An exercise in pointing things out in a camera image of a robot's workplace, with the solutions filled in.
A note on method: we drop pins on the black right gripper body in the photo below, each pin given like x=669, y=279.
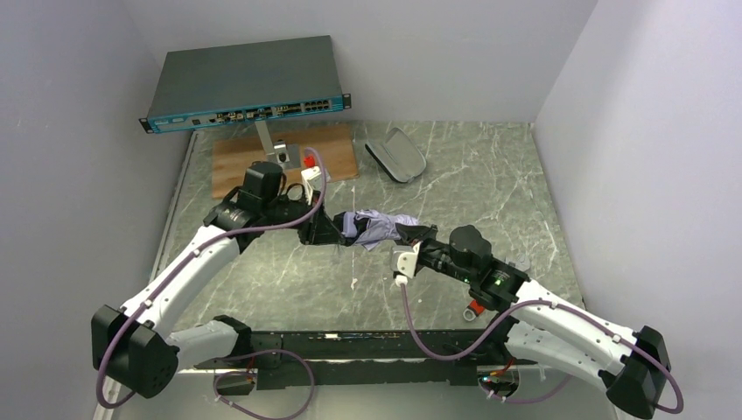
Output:
x=425, y=243

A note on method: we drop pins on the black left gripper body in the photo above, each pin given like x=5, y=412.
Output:
x=316, y=226

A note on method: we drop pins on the lilac folding umbrella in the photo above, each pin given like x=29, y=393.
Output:
x=368, y=228

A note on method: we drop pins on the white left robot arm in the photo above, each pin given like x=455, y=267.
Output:
x=191, y=278

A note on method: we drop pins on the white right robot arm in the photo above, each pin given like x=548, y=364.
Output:
x=550, y=313

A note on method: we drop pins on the wooden base board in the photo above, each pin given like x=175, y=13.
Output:
x=232, y=157

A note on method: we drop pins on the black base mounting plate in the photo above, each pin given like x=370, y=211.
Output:
x=283, y=359

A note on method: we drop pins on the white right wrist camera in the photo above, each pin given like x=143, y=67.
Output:
x=403, y=262

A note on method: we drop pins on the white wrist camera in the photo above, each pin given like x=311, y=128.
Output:
x=312, y=181
x=403, y=262

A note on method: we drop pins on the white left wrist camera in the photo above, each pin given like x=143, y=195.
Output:
x=312, y=181

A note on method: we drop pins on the red handled adjustable wrench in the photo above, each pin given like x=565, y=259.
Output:
x=473, y=311

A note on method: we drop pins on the metal stand bracket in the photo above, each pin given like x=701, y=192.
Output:
x=287, y=155

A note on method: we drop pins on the aluminium rail frame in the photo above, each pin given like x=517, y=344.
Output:
x=145, y=362

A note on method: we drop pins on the grey network switch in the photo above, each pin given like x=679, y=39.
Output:
x=222, y=85

